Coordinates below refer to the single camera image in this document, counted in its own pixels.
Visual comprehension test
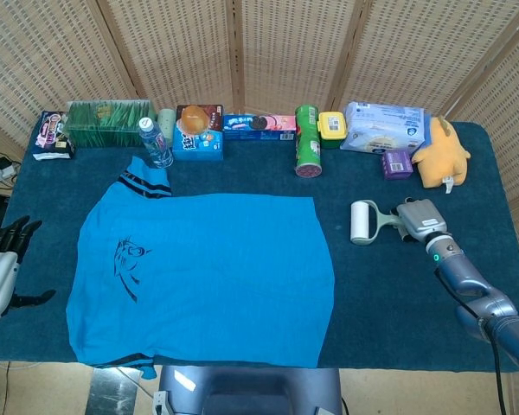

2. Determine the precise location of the blue pink cookie box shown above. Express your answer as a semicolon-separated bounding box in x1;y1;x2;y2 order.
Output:
221;113;298;142

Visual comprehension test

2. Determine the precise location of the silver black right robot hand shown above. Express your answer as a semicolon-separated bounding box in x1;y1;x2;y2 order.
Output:
395;197;453;246

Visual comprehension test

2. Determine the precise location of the yellow-lidded green box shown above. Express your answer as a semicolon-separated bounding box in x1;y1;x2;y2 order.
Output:
317;111;349;150

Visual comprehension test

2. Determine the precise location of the pale green roll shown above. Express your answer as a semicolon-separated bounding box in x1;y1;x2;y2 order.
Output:
157;107;177;144

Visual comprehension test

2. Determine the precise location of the woven wooden folding screen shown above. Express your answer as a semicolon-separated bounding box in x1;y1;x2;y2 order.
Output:
0;0;519;247

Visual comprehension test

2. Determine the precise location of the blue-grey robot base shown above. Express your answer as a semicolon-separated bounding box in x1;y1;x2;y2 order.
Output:
153;365;343;415

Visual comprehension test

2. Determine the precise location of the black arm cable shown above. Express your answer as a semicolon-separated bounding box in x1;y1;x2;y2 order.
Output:
434;268;509;415

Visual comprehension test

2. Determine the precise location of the white lint roller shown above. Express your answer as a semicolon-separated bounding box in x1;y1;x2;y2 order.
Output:
349;199;406;247

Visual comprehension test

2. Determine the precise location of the shiny metal plate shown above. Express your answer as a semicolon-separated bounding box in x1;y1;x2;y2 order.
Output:
85;367;140;415

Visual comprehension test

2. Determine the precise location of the clear plastic water bottle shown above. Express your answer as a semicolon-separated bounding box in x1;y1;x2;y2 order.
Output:
138;116;175;169

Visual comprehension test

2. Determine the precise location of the green chips can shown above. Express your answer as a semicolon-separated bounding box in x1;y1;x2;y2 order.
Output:
293;105;323;178

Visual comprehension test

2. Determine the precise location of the green grass-print box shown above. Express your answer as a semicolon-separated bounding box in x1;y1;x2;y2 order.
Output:
64;99;157;149

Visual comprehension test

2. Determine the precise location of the blue t-shirt with cat print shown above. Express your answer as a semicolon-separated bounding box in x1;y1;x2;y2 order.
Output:
66;156;339;381

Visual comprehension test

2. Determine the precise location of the yellow plush toy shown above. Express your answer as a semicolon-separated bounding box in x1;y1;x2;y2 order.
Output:
410;115;471;194

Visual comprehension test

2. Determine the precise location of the small purple box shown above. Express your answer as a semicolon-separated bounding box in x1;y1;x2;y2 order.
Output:
381;149;414;181

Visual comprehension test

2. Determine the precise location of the white blue wipes pack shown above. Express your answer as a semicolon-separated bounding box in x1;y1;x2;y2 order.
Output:
339;101;433;156

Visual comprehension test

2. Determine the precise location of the dark blue tablecloth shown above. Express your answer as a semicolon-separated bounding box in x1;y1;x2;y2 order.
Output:
0;114;519;374

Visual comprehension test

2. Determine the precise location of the purple snack bag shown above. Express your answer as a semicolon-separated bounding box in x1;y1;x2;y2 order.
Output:
32;110;77;162

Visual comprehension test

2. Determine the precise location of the blue box with bun picture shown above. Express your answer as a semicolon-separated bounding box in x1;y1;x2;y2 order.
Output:
171;104;225;163

